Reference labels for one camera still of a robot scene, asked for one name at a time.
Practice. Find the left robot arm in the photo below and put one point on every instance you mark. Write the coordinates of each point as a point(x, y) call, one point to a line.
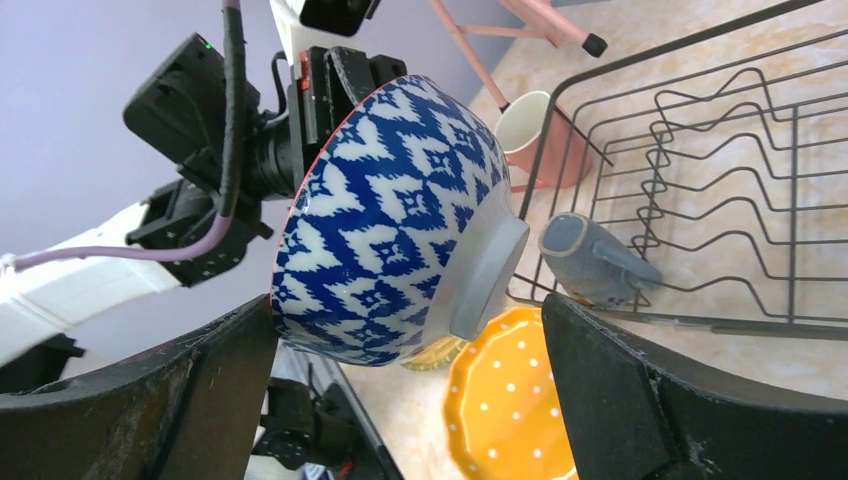
point(199, 111)

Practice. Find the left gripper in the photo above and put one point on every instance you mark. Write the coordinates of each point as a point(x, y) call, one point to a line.
point(320, 75)

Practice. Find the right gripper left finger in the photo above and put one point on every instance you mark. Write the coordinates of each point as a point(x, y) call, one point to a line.
point(186, 409)

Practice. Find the pink perforated stand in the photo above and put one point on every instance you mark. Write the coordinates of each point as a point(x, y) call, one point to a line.
point(541, 21)

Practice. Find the black wire dish rack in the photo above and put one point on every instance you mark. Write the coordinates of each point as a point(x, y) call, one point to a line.
point(721, 159)

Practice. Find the pink mug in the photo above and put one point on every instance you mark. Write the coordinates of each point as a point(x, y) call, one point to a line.
point(536, 142)

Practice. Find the round bamboo tray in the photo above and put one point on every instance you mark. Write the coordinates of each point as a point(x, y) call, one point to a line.
point(438, 354)

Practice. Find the blue red patterned bowl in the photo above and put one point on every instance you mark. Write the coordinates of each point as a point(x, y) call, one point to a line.
point(401, 234)

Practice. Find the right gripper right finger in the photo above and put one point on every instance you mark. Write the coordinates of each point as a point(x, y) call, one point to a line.
point(634, 409)

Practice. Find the yellow polka dot plate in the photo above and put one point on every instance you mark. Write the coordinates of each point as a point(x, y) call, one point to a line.
point(501, 410)

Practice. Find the grey mug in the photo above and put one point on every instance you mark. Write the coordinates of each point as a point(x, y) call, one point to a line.
point(592, 265)

